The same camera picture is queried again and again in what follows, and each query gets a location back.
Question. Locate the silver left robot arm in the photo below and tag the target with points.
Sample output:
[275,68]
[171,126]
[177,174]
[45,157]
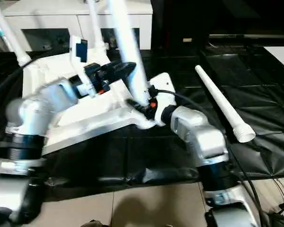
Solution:
[33,113]

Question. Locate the white glass-door cabinet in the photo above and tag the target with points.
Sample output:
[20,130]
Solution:
[47,19]

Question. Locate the white plastic table top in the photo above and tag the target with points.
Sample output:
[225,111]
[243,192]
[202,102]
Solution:
[94,118]

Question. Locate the black plastic mat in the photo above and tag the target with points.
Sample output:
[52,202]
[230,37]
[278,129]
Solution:
[255,94]

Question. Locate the white plastic table leg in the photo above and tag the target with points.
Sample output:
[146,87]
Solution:
[128,47]
[9,33]
[95,23]
[222,101]

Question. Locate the small yellow label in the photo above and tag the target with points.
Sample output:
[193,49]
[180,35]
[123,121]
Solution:
[187,39]

